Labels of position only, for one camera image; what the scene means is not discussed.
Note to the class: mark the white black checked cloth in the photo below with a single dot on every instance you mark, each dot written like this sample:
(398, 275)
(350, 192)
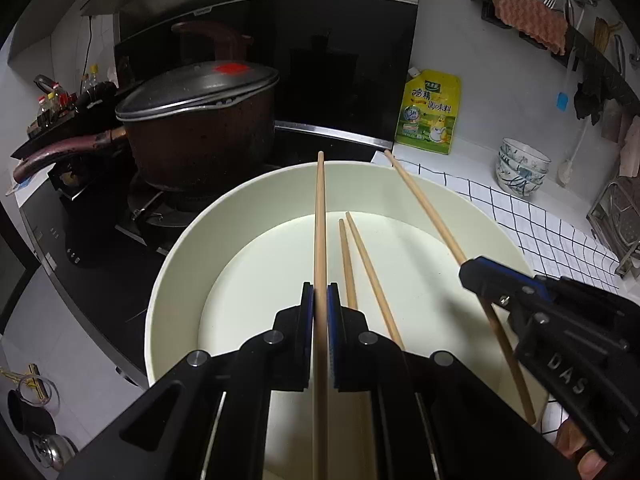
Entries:
(525, 220)

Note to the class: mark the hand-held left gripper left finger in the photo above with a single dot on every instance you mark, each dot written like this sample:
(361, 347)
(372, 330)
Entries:
(307, 315)

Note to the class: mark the single wooden chopstick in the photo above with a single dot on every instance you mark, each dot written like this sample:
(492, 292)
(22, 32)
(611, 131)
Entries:
(425, 200)
(346, 260)
(320, 220)
(367, 270)

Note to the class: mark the large white bowl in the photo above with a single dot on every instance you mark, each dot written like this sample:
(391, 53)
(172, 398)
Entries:
(260, 240)

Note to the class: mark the blue patterned white bowl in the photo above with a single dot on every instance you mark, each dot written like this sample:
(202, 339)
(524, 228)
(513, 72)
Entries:
(520, 172)
(517, 186)
(525, 152)

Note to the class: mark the yellow seasoning pouch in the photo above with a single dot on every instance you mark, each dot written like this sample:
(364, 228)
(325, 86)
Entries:
(430, 115)

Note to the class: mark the metal dish rack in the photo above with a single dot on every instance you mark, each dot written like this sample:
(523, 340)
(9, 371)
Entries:
(615, 220)

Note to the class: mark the person's right hand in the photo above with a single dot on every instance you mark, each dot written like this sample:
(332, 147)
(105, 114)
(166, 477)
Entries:
(575, 447)

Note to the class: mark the orange dish cloth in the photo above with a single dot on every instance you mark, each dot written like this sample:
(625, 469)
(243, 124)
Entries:
(530, 15)

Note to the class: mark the dark hanging cloth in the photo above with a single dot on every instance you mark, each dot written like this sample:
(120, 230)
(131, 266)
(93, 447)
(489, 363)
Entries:
(587, 102)

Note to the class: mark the metal kettle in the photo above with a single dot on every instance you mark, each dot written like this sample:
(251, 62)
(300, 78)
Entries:
(52, 452)

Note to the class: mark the black pot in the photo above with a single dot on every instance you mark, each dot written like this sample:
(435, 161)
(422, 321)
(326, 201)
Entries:
(30, 415)

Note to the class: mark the blue wall hook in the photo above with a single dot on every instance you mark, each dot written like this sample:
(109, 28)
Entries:
(562, 101)

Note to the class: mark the black range hood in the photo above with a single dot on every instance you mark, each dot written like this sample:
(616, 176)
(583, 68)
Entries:
(325, 60)

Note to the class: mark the blue printed paper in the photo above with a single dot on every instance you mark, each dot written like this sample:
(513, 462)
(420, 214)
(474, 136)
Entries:
(20, 192)

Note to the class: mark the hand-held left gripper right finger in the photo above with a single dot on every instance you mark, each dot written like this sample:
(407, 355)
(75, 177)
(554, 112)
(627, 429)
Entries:
(332, 315)

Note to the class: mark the black wall rail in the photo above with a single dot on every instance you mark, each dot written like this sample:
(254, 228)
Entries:
(595, 67)

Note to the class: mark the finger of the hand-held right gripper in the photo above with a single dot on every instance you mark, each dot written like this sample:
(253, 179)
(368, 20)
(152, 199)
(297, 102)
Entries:
(482, 282)
(520, 276)

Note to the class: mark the brown cooking pot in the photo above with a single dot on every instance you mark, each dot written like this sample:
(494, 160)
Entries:
(200, 145)

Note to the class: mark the black gas stove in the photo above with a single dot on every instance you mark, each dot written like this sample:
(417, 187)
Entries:
(100, 280)

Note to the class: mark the pale pink cloth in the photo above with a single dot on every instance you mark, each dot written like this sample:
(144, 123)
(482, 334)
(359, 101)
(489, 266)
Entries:
(631, 152)

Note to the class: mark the row of condiment bottles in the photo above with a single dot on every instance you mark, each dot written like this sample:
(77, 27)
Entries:
(60, 102)

